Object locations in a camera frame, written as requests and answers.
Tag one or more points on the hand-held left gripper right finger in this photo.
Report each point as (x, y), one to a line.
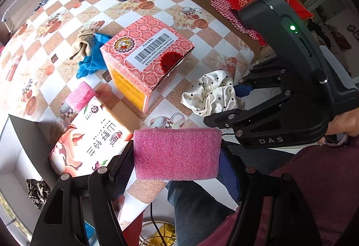
(231, 178)

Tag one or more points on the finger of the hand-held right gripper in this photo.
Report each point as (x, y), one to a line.
(244, 91)
(224, 119)

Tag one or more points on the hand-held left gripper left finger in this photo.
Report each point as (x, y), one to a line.
(122, 173)

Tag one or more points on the white satin dotted scrunchie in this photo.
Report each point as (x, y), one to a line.
(213, 91)

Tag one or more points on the large pink sponge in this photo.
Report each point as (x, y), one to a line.
(176, 153)

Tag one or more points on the leopard print scrunchie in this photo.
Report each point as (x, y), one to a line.
(38, 190)

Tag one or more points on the white cardboard box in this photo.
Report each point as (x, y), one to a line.
(16, 178)

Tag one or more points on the person's right hand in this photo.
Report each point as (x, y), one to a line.
(347, 122)

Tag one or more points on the person's legs in jeans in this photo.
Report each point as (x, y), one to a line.
(196, 212)

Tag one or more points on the floral tissue pack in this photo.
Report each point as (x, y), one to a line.
(92, 134)

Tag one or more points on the red gingham cloth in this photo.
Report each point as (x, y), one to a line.
(224, 7)

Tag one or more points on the brown chair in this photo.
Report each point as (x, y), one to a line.
(202, 2)

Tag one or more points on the small pink sponge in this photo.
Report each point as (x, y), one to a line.
(80, 96)

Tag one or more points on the person's maroon garment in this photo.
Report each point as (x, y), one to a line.
(322, 178)

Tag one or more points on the pink patterned carton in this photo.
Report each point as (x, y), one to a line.
(145, 47)

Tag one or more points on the blue rubber glove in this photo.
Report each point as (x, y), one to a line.
(91, 62)

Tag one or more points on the beige knitted cloth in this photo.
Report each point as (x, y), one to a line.
(82, 45)

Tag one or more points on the checkered printed tablecloth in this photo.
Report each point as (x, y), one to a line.
(56, 10)

